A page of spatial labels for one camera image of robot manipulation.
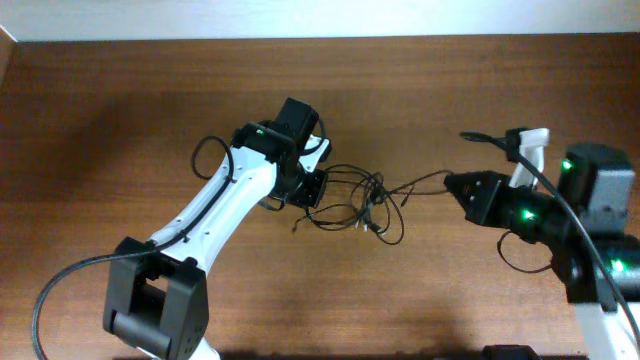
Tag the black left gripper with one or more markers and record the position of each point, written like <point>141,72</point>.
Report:
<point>312,195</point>

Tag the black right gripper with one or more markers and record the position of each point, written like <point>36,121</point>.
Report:
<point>483,209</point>

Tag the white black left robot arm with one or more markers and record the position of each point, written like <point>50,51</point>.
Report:
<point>157,297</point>

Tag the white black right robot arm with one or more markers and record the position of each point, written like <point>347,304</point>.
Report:
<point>582,222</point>

